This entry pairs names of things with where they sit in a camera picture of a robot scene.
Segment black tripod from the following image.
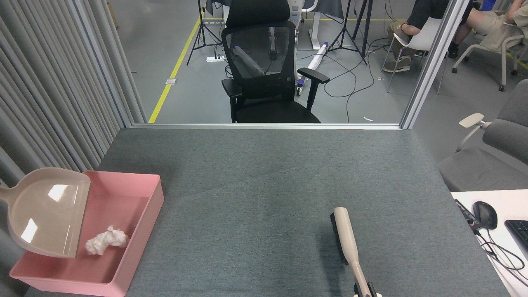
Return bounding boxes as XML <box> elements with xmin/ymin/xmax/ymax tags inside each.
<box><xmin>327</xmin><ymin>0</ymin><xmax>374</xmax><ymax>66</ymax></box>
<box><xmin>186</xmin><ymin>0</ymin><xmax>225</xmax><ymax>66</ymax></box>

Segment white plastic chair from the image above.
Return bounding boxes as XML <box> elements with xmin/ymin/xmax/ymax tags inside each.
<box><xmin>382</xmin><ymin>16</ymin><xmax>448</xmax><ymax>94</ymax></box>

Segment beige brush with black bristles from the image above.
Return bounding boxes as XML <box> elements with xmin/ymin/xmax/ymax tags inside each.
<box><xmin>330</xmin><ymin>207</ymin><xmax>374</xmax><ymax>297</ymax></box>

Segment pink plastic bin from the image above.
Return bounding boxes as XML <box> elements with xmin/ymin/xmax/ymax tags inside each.
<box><xmin>9</xmin><ymin>170</ymin><xmax>165</xmax><ymax>297</ymax></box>

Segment grey curtain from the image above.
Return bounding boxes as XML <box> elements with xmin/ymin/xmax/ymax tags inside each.
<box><xmin>0</xmin><ymin>0</ymin><xmax>124</xmax><ymax>297</ymax></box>

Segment white wrapped roll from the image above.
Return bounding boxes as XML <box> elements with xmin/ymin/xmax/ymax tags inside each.
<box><xmin>308</xmin><ymin>41</ymin><xmax>329</xmax><ymax>71</ymax></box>

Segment black keyboard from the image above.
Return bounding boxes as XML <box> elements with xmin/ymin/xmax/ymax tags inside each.
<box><xmin>504</xmin><ymin>219</ymin><xmax>528</xmax><ymax>261</ymax></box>

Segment white desk leg column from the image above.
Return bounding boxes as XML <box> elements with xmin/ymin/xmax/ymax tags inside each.
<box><xmin>309</xmin><ymin>0</ymin><xmax>327</xmax><ymax>51</ymax></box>

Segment black computer mouse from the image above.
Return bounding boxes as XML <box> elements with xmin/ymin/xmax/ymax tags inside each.
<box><xmin>472</xmin><ymin>201</ymin><xmax>498</xmax><ymax>230</ymax></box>

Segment grey office chair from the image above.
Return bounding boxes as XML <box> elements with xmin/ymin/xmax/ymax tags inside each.
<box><xmin>438</xmin><ymin>78</ymin><xmax>528</xmax><ymax>192</ymax></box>

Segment dark cloth cover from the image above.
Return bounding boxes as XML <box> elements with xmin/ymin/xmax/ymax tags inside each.
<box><xmin>316</xmin><ymin>0</ymin><xmax>345</xmax><ymax>24</ymax></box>

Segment white stand on wheels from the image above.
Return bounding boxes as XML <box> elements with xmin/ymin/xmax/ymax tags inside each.
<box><xmin>267</xmin><ymin>0</ymin><xmax>319</xmax><ymax>97</ymax></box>

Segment white chair with wheels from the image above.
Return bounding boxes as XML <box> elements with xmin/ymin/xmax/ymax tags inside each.
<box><xmin>452</xmin><ymin>23</ymin><xmax>528</xmax><ymax>92</ymax></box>

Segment person in khaki shorts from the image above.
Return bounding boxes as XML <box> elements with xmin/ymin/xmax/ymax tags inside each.
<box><xmin>448</xmin><ymin>0</ymin><xmax>528</xmax><ymax>59</ymax></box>

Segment black mesh office chair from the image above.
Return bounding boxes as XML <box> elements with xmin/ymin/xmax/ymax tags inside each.
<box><xmin>221</xmin><ymin>0</ymin><xmax>330</xmax><ymax>123</ymax></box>

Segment white desk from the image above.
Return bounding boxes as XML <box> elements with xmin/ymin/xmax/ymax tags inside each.
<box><xmin>450</xmin><ymin>189</ymin><xmax>528</xmax><ymax>297</ymax></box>

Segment beige plastic dustpan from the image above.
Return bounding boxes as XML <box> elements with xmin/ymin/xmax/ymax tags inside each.
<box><xmin>0</xmin><ymin>167</ymin><xmax>91</xmax><ymax>259</ymax></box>

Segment person in black shirt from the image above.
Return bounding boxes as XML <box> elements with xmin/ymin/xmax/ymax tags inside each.
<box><xmin>383</xmin><ymin>0</ymin><xmax>451</xmax><ymax>73</ymax></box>

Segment black floor cable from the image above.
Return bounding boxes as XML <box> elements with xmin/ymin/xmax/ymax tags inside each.
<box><xmin>297</xmin><ymin>49</ymin><xmax>377</xmax><ymax>123</ymax></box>

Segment silver table edge rail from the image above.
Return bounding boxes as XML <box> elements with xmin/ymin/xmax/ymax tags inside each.
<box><xmin>132</xmin><ymin>123</ymin><xmax>403</xmax><ymax>130</ymax></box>

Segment silver slanted post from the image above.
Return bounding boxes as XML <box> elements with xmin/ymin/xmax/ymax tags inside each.
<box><xmin>400</xmin><ymin>0</ymin><xmax>471</xmax><ymax>130</ymax></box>

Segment black desk cable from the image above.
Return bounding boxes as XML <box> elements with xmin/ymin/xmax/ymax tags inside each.
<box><xmin>474</xmin><ymin>229</ymin><xmax>528</xmax><ymax>275</ymax></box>

